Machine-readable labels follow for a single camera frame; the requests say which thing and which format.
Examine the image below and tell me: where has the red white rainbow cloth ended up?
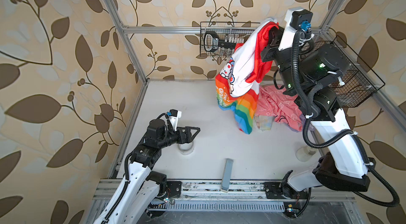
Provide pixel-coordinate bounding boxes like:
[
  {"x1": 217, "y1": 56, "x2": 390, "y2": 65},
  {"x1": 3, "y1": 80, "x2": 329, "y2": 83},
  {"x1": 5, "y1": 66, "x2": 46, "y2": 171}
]
[{"x1": 215, "y1": 17, "x2": 279, "y2": 134}]

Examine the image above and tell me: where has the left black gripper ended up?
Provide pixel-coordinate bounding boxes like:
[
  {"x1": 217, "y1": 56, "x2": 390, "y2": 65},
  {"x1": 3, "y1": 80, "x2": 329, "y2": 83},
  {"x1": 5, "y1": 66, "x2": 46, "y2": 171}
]
[{"x1": 156, "y1": 125, "x2": 200, "y2": 150}]

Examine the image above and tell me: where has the wire basket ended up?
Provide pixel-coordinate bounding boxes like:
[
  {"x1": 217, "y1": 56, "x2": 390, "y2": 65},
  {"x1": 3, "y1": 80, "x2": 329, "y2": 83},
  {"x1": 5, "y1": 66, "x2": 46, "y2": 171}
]
[
  {"x1": 197, "y1": 21, "x2": 260, "y2": 64},
  {"x1": 315, "y1": 36, "x2": 385, "y2": 108}
]

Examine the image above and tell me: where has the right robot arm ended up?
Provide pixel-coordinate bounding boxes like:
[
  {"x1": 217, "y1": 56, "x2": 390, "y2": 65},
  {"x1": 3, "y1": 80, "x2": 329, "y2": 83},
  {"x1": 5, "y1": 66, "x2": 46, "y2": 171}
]
[{"x1": 261, "y1": 7, "x2": 400, "y2": 208}]

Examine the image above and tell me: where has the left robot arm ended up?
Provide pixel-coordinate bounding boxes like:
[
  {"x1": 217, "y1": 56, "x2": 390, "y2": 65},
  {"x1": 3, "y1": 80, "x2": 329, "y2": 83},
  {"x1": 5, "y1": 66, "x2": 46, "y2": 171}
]
[{"x1": 94, "y1": 109, "x2": 200, "y2": 224}]

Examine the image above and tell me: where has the back wire basket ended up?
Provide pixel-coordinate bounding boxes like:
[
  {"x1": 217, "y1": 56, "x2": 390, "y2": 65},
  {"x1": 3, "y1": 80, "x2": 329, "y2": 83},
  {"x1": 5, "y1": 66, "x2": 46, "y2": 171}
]
[{"x1": 197, "y1": 21, "x2": 260, "y2": 64}]

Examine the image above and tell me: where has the grey rectangular bar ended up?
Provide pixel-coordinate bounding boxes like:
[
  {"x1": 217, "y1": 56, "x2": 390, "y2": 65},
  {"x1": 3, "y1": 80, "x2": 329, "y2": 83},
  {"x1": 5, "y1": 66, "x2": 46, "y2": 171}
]
[{"x1": 220, "y1": 158, "x2": 234, "y2": 193}]

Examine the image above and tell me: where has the right wire basket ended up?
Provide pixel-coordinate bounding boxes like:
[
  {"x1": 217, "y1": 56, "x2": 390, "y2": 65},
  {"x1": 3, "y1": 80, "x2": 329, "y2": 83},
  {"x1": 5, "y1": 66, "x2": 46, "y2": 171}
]
[{"x1": 315, "y1": 36, "x2": 385, "y2": 108}]

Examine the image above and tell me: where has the black handled tool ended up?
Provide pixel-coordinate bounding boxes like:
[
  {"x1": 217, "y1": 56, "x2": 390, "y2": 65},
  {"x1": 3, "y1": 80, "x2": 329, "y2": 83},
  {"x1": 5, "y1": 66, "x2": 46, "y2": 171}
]
[{"x1": 203, "y1": 31, "x2": 244, "y2": 52}]

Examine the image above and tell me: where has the clear tape roll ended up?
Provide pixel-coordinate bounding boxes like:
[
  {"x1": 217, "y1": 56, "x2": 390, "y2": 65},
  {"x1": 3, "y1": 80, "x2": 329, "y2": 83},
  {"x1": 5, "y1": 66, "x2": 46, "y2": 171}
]
[{"x1": 177, "y1": 142, "x2": 195, "y2": 155}]

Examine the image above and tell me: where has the white yellow cloth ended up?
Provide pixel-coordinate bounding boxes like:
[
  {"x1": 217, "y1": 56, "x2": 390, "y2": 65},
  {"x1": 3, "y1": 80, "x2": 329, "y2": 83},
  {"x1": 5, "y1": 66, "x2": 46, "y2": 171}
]
[{"x1": 254, "y1": 115, "x2": 275, "y2": 132}]

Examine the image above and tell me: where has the pink patterned cloth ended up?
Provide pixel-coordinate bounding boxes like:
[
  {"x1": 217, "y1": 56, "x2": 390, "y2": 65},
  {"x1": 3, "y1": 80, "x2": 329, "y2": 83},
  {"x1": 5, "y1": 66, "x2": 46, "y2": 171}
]
[{"x1": 255, "y1": 85, "x2": 304, "y2": 132}]

